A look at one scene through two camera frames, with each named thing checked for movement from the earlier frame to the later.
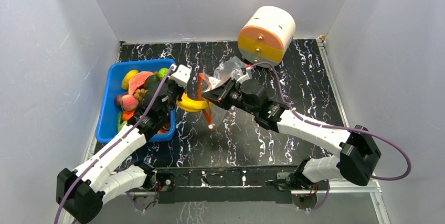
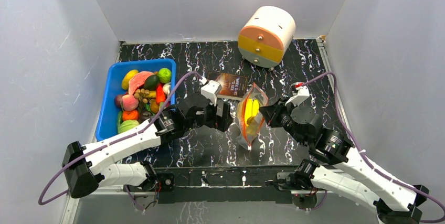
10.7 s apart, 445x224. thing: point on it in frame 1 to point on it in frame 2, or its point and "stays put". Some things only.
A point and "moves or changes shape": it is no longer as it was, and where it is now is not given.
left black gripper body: [176, 92] to [209, 119]
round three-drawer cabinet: [267, 32] stays put
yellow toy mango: [126, 79] stays put
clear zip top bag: [225, 70] to [250, 119]
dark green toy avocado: [152, 82] stays put
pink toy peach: [129, 102] stays put
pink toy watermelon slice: [137, 80] stays put
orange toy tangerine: [126, 115] stays put
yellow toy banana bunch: [191, 105] moves or changes shape
